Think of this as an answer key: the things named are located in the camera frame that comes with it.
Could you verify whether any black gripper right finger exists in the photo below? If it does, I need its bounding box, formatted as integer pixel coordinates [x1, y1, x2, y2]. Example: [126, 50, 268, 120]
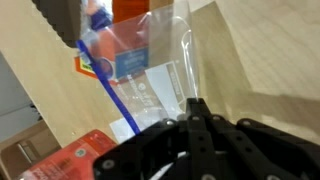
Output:
[187, 98, 320, 180]

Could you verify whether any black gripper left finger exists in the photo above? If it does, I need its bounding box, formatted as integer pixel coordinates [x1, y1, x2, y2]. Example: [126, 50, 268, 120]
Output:
[92, 119, 200, 180]

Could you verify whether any light wooden chair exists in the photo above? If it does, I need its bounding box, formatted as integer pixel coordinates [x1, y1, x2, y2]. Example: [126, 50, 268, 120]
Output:
[0, 121, 61, 180]

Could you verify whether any orange blue ziplock bag box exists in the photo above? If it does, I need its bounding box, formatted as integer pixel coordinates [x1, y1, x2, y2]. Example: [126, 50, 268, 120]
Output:
[76, 0, 150, 85]

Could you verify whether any clear ziplock bag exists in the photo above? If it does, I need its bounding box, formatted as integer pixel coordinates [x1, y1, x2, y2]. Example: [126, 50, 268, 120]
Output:
[77, 0, 198, 134]

